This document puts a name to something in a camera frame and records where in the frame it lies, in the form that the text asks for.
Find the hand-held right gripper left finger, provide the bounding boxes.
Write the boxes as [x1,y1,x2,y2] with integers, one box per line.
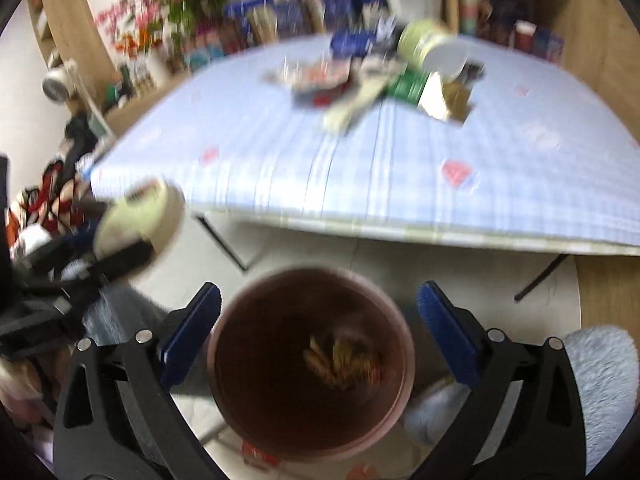
[52,282,226,480]

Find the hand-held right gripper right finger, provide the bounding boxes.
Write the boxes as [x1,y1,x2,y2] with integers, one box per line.
[410,281,586,480]

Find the cream green paper cup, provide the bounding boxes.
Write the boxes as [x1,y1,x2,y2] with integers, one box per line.
[94,176,187,267]

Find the brown plastic bin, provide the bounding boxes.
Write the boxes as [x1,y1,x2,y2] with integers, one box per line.
[206,267,416,463]

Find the yellow snack wrapper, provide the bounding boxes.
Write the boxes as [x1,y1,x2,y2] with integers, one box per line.
[304,334,384,392]

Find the gold cardboard wrapper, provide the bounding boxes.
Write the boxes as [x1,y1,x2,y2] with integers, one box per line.
[416,72,477,127]

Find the long cream wrapper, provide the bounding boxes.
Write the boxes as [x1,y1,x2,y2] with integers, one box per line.
[322,74,397,134]

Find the green packet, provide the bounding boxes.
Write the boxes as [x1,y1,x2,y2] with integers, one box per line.
[387,70,432,107]

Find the red white snack packet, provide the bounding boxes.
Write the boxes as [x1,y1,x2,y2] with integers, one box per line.
[291,60,352,109]

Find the green white paper tub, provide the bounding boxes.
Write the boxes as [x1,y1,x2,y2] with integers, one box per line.
[397,19,469,82]

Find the blue snack packet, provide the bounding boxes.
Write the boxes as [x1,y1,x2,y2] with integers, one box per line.
[330,30,379,59]

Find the red black patterned cloth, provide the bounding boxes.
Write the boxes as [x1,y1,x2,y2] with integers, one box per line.
[5,159,92,242]

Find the black table leg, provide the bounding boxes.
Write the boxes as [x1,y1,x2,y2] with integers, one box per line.
[514,254,572,304]
[196,214,252,274]

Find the white round fan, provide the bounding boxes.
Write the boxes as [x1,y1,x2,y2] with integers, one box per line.
[41,59,82,104]

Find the white vase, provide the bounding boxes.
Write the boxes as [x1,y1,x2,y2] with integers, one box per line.
[145,47,174,87]

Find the blue checked tablecloth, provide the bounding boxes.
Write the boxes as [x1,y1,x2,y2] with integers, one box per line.
[90,35,640,256]

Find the person's right leg fluffy grey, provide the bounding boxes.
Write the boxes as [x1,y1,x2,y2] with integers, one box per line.
[404,325,640,478]

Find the wooden side shelf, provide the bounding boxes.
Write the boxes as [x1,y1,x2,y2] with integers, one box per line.
[27,0,117,127]

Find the pink flower bouquet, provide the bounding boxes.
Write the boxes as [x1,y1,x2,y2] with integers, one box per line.
[94,0,227,57]

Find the row of blue boxes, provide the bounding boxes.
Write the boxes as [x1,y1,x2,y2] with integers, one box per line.
[225,0,392,47]

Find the red and blue boxes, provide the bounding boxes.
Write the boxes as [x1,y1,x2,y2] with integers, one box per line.
[514,19,567,62]

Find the paper roll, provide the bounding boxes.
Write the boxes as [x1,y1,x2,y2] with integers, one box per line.
[459,0,482,37]

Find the wooden shelf unit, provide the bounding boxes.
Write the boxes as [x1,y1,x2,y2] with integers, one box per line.
[445,0,640,92]

